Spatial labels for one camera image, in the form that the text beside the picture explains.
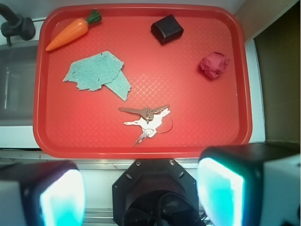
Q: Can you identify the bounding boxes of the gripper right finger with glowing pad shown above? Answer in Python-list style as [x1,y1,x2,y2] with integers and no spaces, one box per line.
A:
[196,143,301,226]

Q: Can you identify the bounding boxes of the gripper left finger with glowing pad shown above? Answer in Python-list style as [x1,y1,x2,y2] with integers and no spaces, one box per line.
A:
[0,160,87,226]

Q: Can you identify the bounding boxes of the orange toy carrot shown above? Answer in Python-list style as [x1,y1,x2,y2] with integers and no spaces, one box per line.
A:
[46,10,102,52]

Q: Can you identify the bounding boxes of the red plastic tray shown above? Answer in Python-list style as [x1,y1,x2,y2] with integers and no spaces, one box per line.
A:
[33,4,252,159]

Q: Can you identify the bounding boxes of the silver key bunch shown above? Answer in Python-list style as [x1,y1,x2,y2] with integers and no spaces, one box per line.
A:
[118,105,171,146]

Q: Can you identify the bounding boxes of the crumpled red paper ball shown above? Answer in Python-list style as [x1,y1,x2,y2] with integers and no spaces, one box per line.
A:
[199,52,230,79]

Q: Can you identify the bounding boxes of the teal knitted cloth piece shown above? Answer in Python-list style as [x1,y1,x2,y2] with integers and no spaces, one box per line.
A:
[63,51,131,101]

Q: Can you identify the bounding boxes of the steel sink basin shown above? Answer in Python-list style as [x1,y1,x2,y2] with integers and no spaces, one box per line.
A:
[0,45,38,126]

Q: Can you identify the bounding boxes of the black faucet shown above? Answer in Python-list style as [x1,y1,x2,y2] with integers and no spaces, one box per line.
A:
[0,3,36,47]

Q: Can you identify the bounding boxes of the black folded wallet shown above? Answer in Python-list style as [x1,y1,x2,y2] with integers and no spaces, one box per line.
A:
[150,14,184,45]

